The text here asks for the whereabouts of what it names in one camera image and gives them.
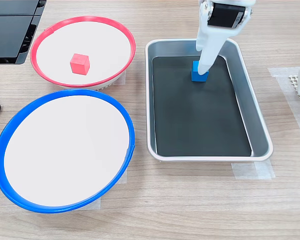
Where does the blue cube block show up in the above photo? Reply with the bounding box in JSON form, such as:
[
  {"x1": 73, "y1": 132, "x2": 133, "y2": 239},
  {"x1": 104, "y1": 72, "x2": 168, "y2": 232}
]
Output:
[{"x1": 190, "y1": 60, "x2": 210, "y2": 83}]

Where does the red cube block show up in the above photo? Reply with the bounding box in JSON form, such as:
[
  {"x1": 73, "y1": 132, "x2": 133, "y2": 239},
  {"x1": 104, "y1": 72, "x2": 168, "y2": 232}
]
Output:
[{"x1": 69, "y1": 53, "x2": 91, "y2": 75}]

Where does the black tray liner mat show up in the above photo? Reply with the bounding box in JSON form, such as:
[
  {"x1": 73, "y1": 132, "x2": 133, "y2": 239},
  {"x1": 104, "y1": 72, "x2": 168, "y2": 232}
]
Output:
[{"x1": 151, "y1": 55, "x2": 253, "y2": 158}]

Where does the silver metal tray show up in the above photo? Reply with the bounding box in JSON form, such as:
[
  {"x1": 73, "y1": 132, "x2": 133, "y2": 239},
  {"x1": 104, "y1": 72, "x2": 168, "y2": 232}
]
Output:
[{"x1": 144, "y1": 37, "x2": 274, "y2": 162}]

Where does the clear tape strip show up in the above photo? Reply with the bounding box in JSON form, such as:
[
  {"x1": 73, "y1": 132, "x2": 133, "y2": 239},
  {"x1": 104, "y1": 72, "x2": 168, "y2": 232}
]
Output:
[
  {"x1": 267, "y1": 66, "x2": 300, "y2": 146},
  {"x1": 231, "y1": 159, "x2": 276, "y2": 180},
  {"x1": 69, "y1": 196, "x2": 102, "y2": 211}
]

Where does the white mesh non-slip mat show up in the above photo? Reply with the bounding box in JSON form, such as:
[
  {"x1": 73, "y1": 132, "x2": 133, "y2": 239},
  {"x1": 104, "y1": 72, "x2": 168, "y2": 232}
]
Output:
[{"x1": 288, "y1": 74, "x2": 300, "y2": 118}]

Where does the red-rimmed white dish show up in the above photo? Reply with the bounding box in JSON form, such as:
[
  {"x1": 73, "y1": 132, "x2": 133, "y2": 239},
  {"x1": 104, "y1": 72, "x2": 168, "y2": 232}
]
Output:
[{"x1": 29, "y1": 16, "x2": 137, "y2": 91}]

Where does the blue-rimmed white dish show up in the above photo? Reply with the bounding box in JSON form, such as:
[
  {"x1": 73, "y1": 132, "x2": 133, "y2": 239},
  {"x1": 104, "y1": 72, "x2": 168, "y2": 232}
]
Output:
[{"x1": 0, "y1": 89, "x2": 136, "y2": 214}]

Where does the black flat device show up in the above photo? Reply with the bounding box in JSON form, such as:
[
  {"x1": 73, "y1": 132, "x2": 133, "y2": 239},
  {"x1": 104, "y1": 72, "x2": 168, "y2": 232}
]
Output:
[{"x1": 0, "y1": 0, "x2": 48, "y2": 65}]

